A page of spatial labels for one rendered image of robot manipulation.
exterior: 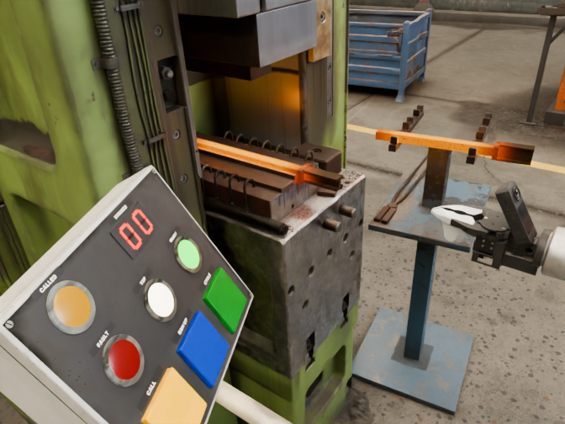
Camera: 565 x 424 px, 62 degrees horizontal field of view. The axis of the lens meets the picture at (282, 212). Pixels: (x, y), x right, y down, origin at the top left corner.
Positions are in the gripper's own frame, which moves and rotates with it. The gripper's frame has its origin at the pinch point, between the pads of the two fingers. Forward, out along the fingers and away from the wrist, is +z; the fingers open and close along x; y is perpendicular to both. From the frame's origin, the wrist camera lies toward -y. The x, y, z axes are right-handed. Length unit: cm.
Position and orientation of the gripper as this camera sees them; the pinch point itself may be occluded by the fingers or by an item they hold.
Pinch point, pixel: (438, 209)
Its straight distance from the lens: 99.3
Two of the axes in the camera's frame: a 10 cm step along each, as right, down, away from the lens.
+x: 5.9, -4.4, 6.7
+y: 0.5, 8.5, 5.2
